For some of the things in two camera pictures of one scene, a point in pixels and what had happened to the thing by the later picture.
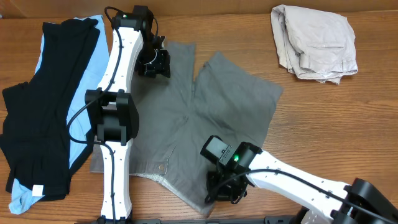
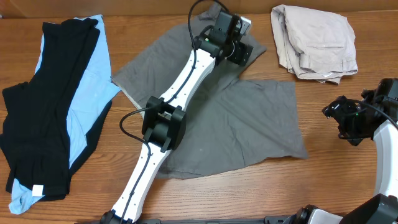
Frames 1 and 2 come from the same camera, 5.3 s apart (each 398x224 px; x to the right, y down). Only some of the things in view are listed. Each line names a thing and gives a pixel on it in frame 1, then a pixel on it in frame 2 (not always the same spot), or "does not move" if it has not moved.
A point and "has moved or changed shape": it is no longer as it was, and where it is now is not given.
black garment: [34, 135] does not move
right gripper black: [217, 194] to [337, 110]
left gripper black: [162, 66] to [240, 52]
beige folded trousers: [314, 44] does not move
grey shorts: [178, 112] has moved or changed shape
